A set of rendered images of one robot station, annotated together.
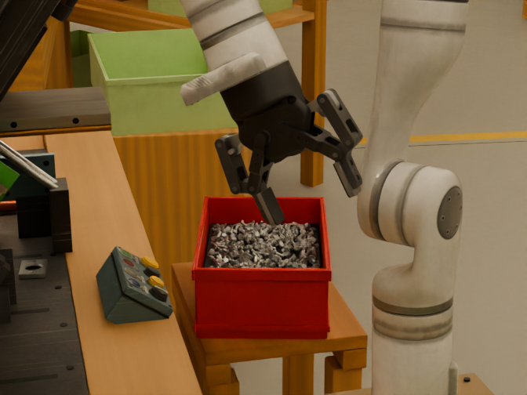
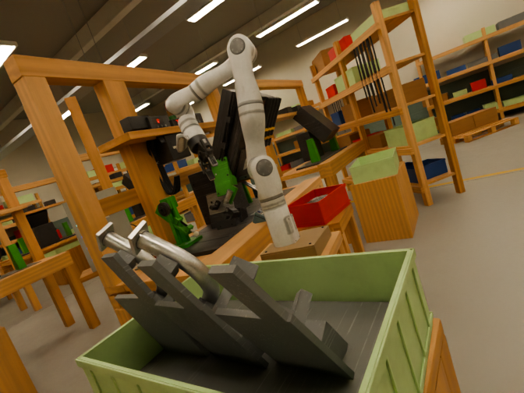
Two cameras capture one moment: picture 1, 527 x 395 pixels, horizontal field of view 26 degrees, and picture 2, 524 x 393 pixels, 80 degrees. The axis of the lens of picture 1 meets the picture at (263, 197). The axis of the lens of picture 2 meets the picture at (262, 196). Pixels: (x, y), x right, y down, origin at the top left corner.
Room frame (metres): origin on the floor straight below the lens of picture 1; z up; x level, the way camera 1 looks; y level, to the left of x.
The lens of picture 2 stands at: (0.32, -0.89, 1.25)
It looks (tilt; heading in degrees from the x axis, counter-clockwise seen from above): 8 degrees down; 42
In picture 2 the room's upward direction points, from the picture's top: 19 degrees counter-clockwise
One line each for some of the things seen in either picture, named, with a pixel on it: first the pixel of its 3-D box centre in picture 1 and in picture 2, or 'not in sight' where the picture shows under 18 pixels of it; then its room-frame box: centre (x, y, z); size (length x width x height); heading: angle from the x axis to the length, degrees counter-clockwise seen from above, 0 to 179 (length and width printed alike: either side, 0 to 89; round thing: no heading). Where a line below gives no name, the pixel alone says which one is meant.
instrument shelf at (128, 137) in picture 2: not in sight; (171, 134); (1.58, 0.78, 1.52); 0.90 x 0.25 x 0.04; 13
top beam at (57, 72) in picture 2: not in sight; (144, 78); (1.57, 0.82, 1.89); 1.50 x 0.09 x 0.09; 13
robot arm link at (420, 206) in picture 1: (414, 239); (265, 178); (1.18, -0.17, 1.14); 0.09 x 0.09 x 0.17; 54
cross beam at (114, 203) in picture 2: not in sight; (175, 181); (1.55, 0.88, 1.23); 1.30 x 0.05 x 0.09; 13
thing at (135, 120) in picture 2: not in sight; (136, 124); (1.30, 0.67, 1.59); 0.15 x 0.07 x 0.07; 13
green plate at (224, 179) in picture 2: not in sight; (224, 175); (1.58, 0.45, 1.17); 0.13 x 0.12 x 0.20; 13
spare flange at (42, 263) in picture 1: (33, 269); not in sight; (1.61, 0.36, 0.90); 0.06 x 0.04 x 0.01; 6
